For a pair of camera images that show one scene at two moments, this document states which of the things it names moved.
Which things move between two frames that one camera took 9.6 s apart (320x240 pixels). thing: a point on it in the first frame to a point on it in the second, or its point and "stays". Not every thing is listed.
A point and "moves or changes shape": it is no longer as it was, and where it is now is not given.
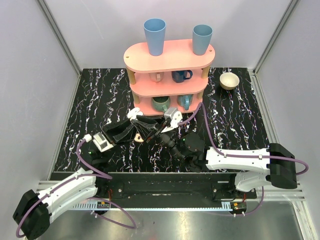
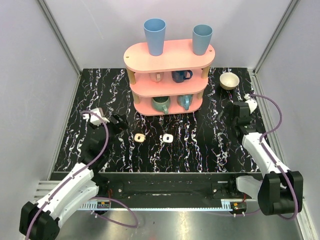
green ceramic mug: [161, 103] stays
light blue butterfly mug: [184, 100] stays
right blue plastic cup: [202, 34] stays
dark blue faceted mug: [179, 76] stays
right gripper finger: [145, 128] to [223, 114]
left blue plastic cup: [155, 31] stays
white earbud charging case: [132, 114] moves or changes shape
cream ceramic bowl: [229, 81] stays
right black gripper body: [156, 132] to [233, 120]
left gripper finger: [126, 123] to [116, 118]
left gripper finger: [127, 133] to [123, 125]
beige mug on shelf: [156, 77] stays
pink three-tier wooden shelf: [174, 79] stays
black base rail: [170, 186] stays
